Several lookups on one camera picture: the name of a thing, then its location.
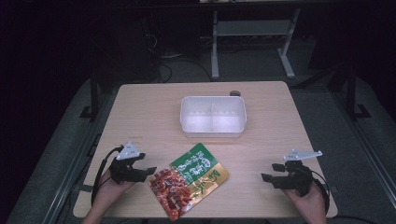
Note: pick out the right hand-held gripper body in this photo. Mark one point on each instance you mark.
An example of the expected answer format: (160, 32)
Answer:
(298, 180)

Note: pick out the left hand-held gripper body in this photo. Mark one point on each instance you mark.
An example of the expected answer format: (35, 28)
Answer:
(126, 172)

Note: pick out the green and red snack packet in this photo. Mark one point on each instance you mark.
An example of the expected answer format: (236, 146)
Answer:
(186, 180)

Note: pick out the white plastic divided container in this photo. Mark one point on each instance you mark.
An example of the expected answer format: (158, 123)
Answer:
(213, 119)

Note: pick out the person's right hand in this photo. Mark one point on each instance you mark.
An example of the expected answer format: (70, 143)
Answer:
(309, 203)

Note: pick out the person's left hand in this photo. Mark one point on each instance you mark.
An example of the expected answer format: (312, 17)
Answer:
(109, 193)

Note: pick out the black metal stand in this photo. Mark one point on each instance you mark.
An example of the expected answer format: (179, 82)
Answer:
(93, 99)
(351, 93)

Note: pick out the small dark round knob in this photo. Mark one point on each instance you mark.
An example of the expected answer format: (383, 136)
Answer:
(235, 93)

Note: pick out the aluminium rail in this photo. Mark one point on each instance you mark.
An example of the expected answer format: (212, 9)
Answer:
(70, 174)
(367, 149)

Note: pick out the white metal table frame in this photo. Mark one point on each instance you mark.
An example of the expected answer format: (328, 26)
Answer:
(253, 28)

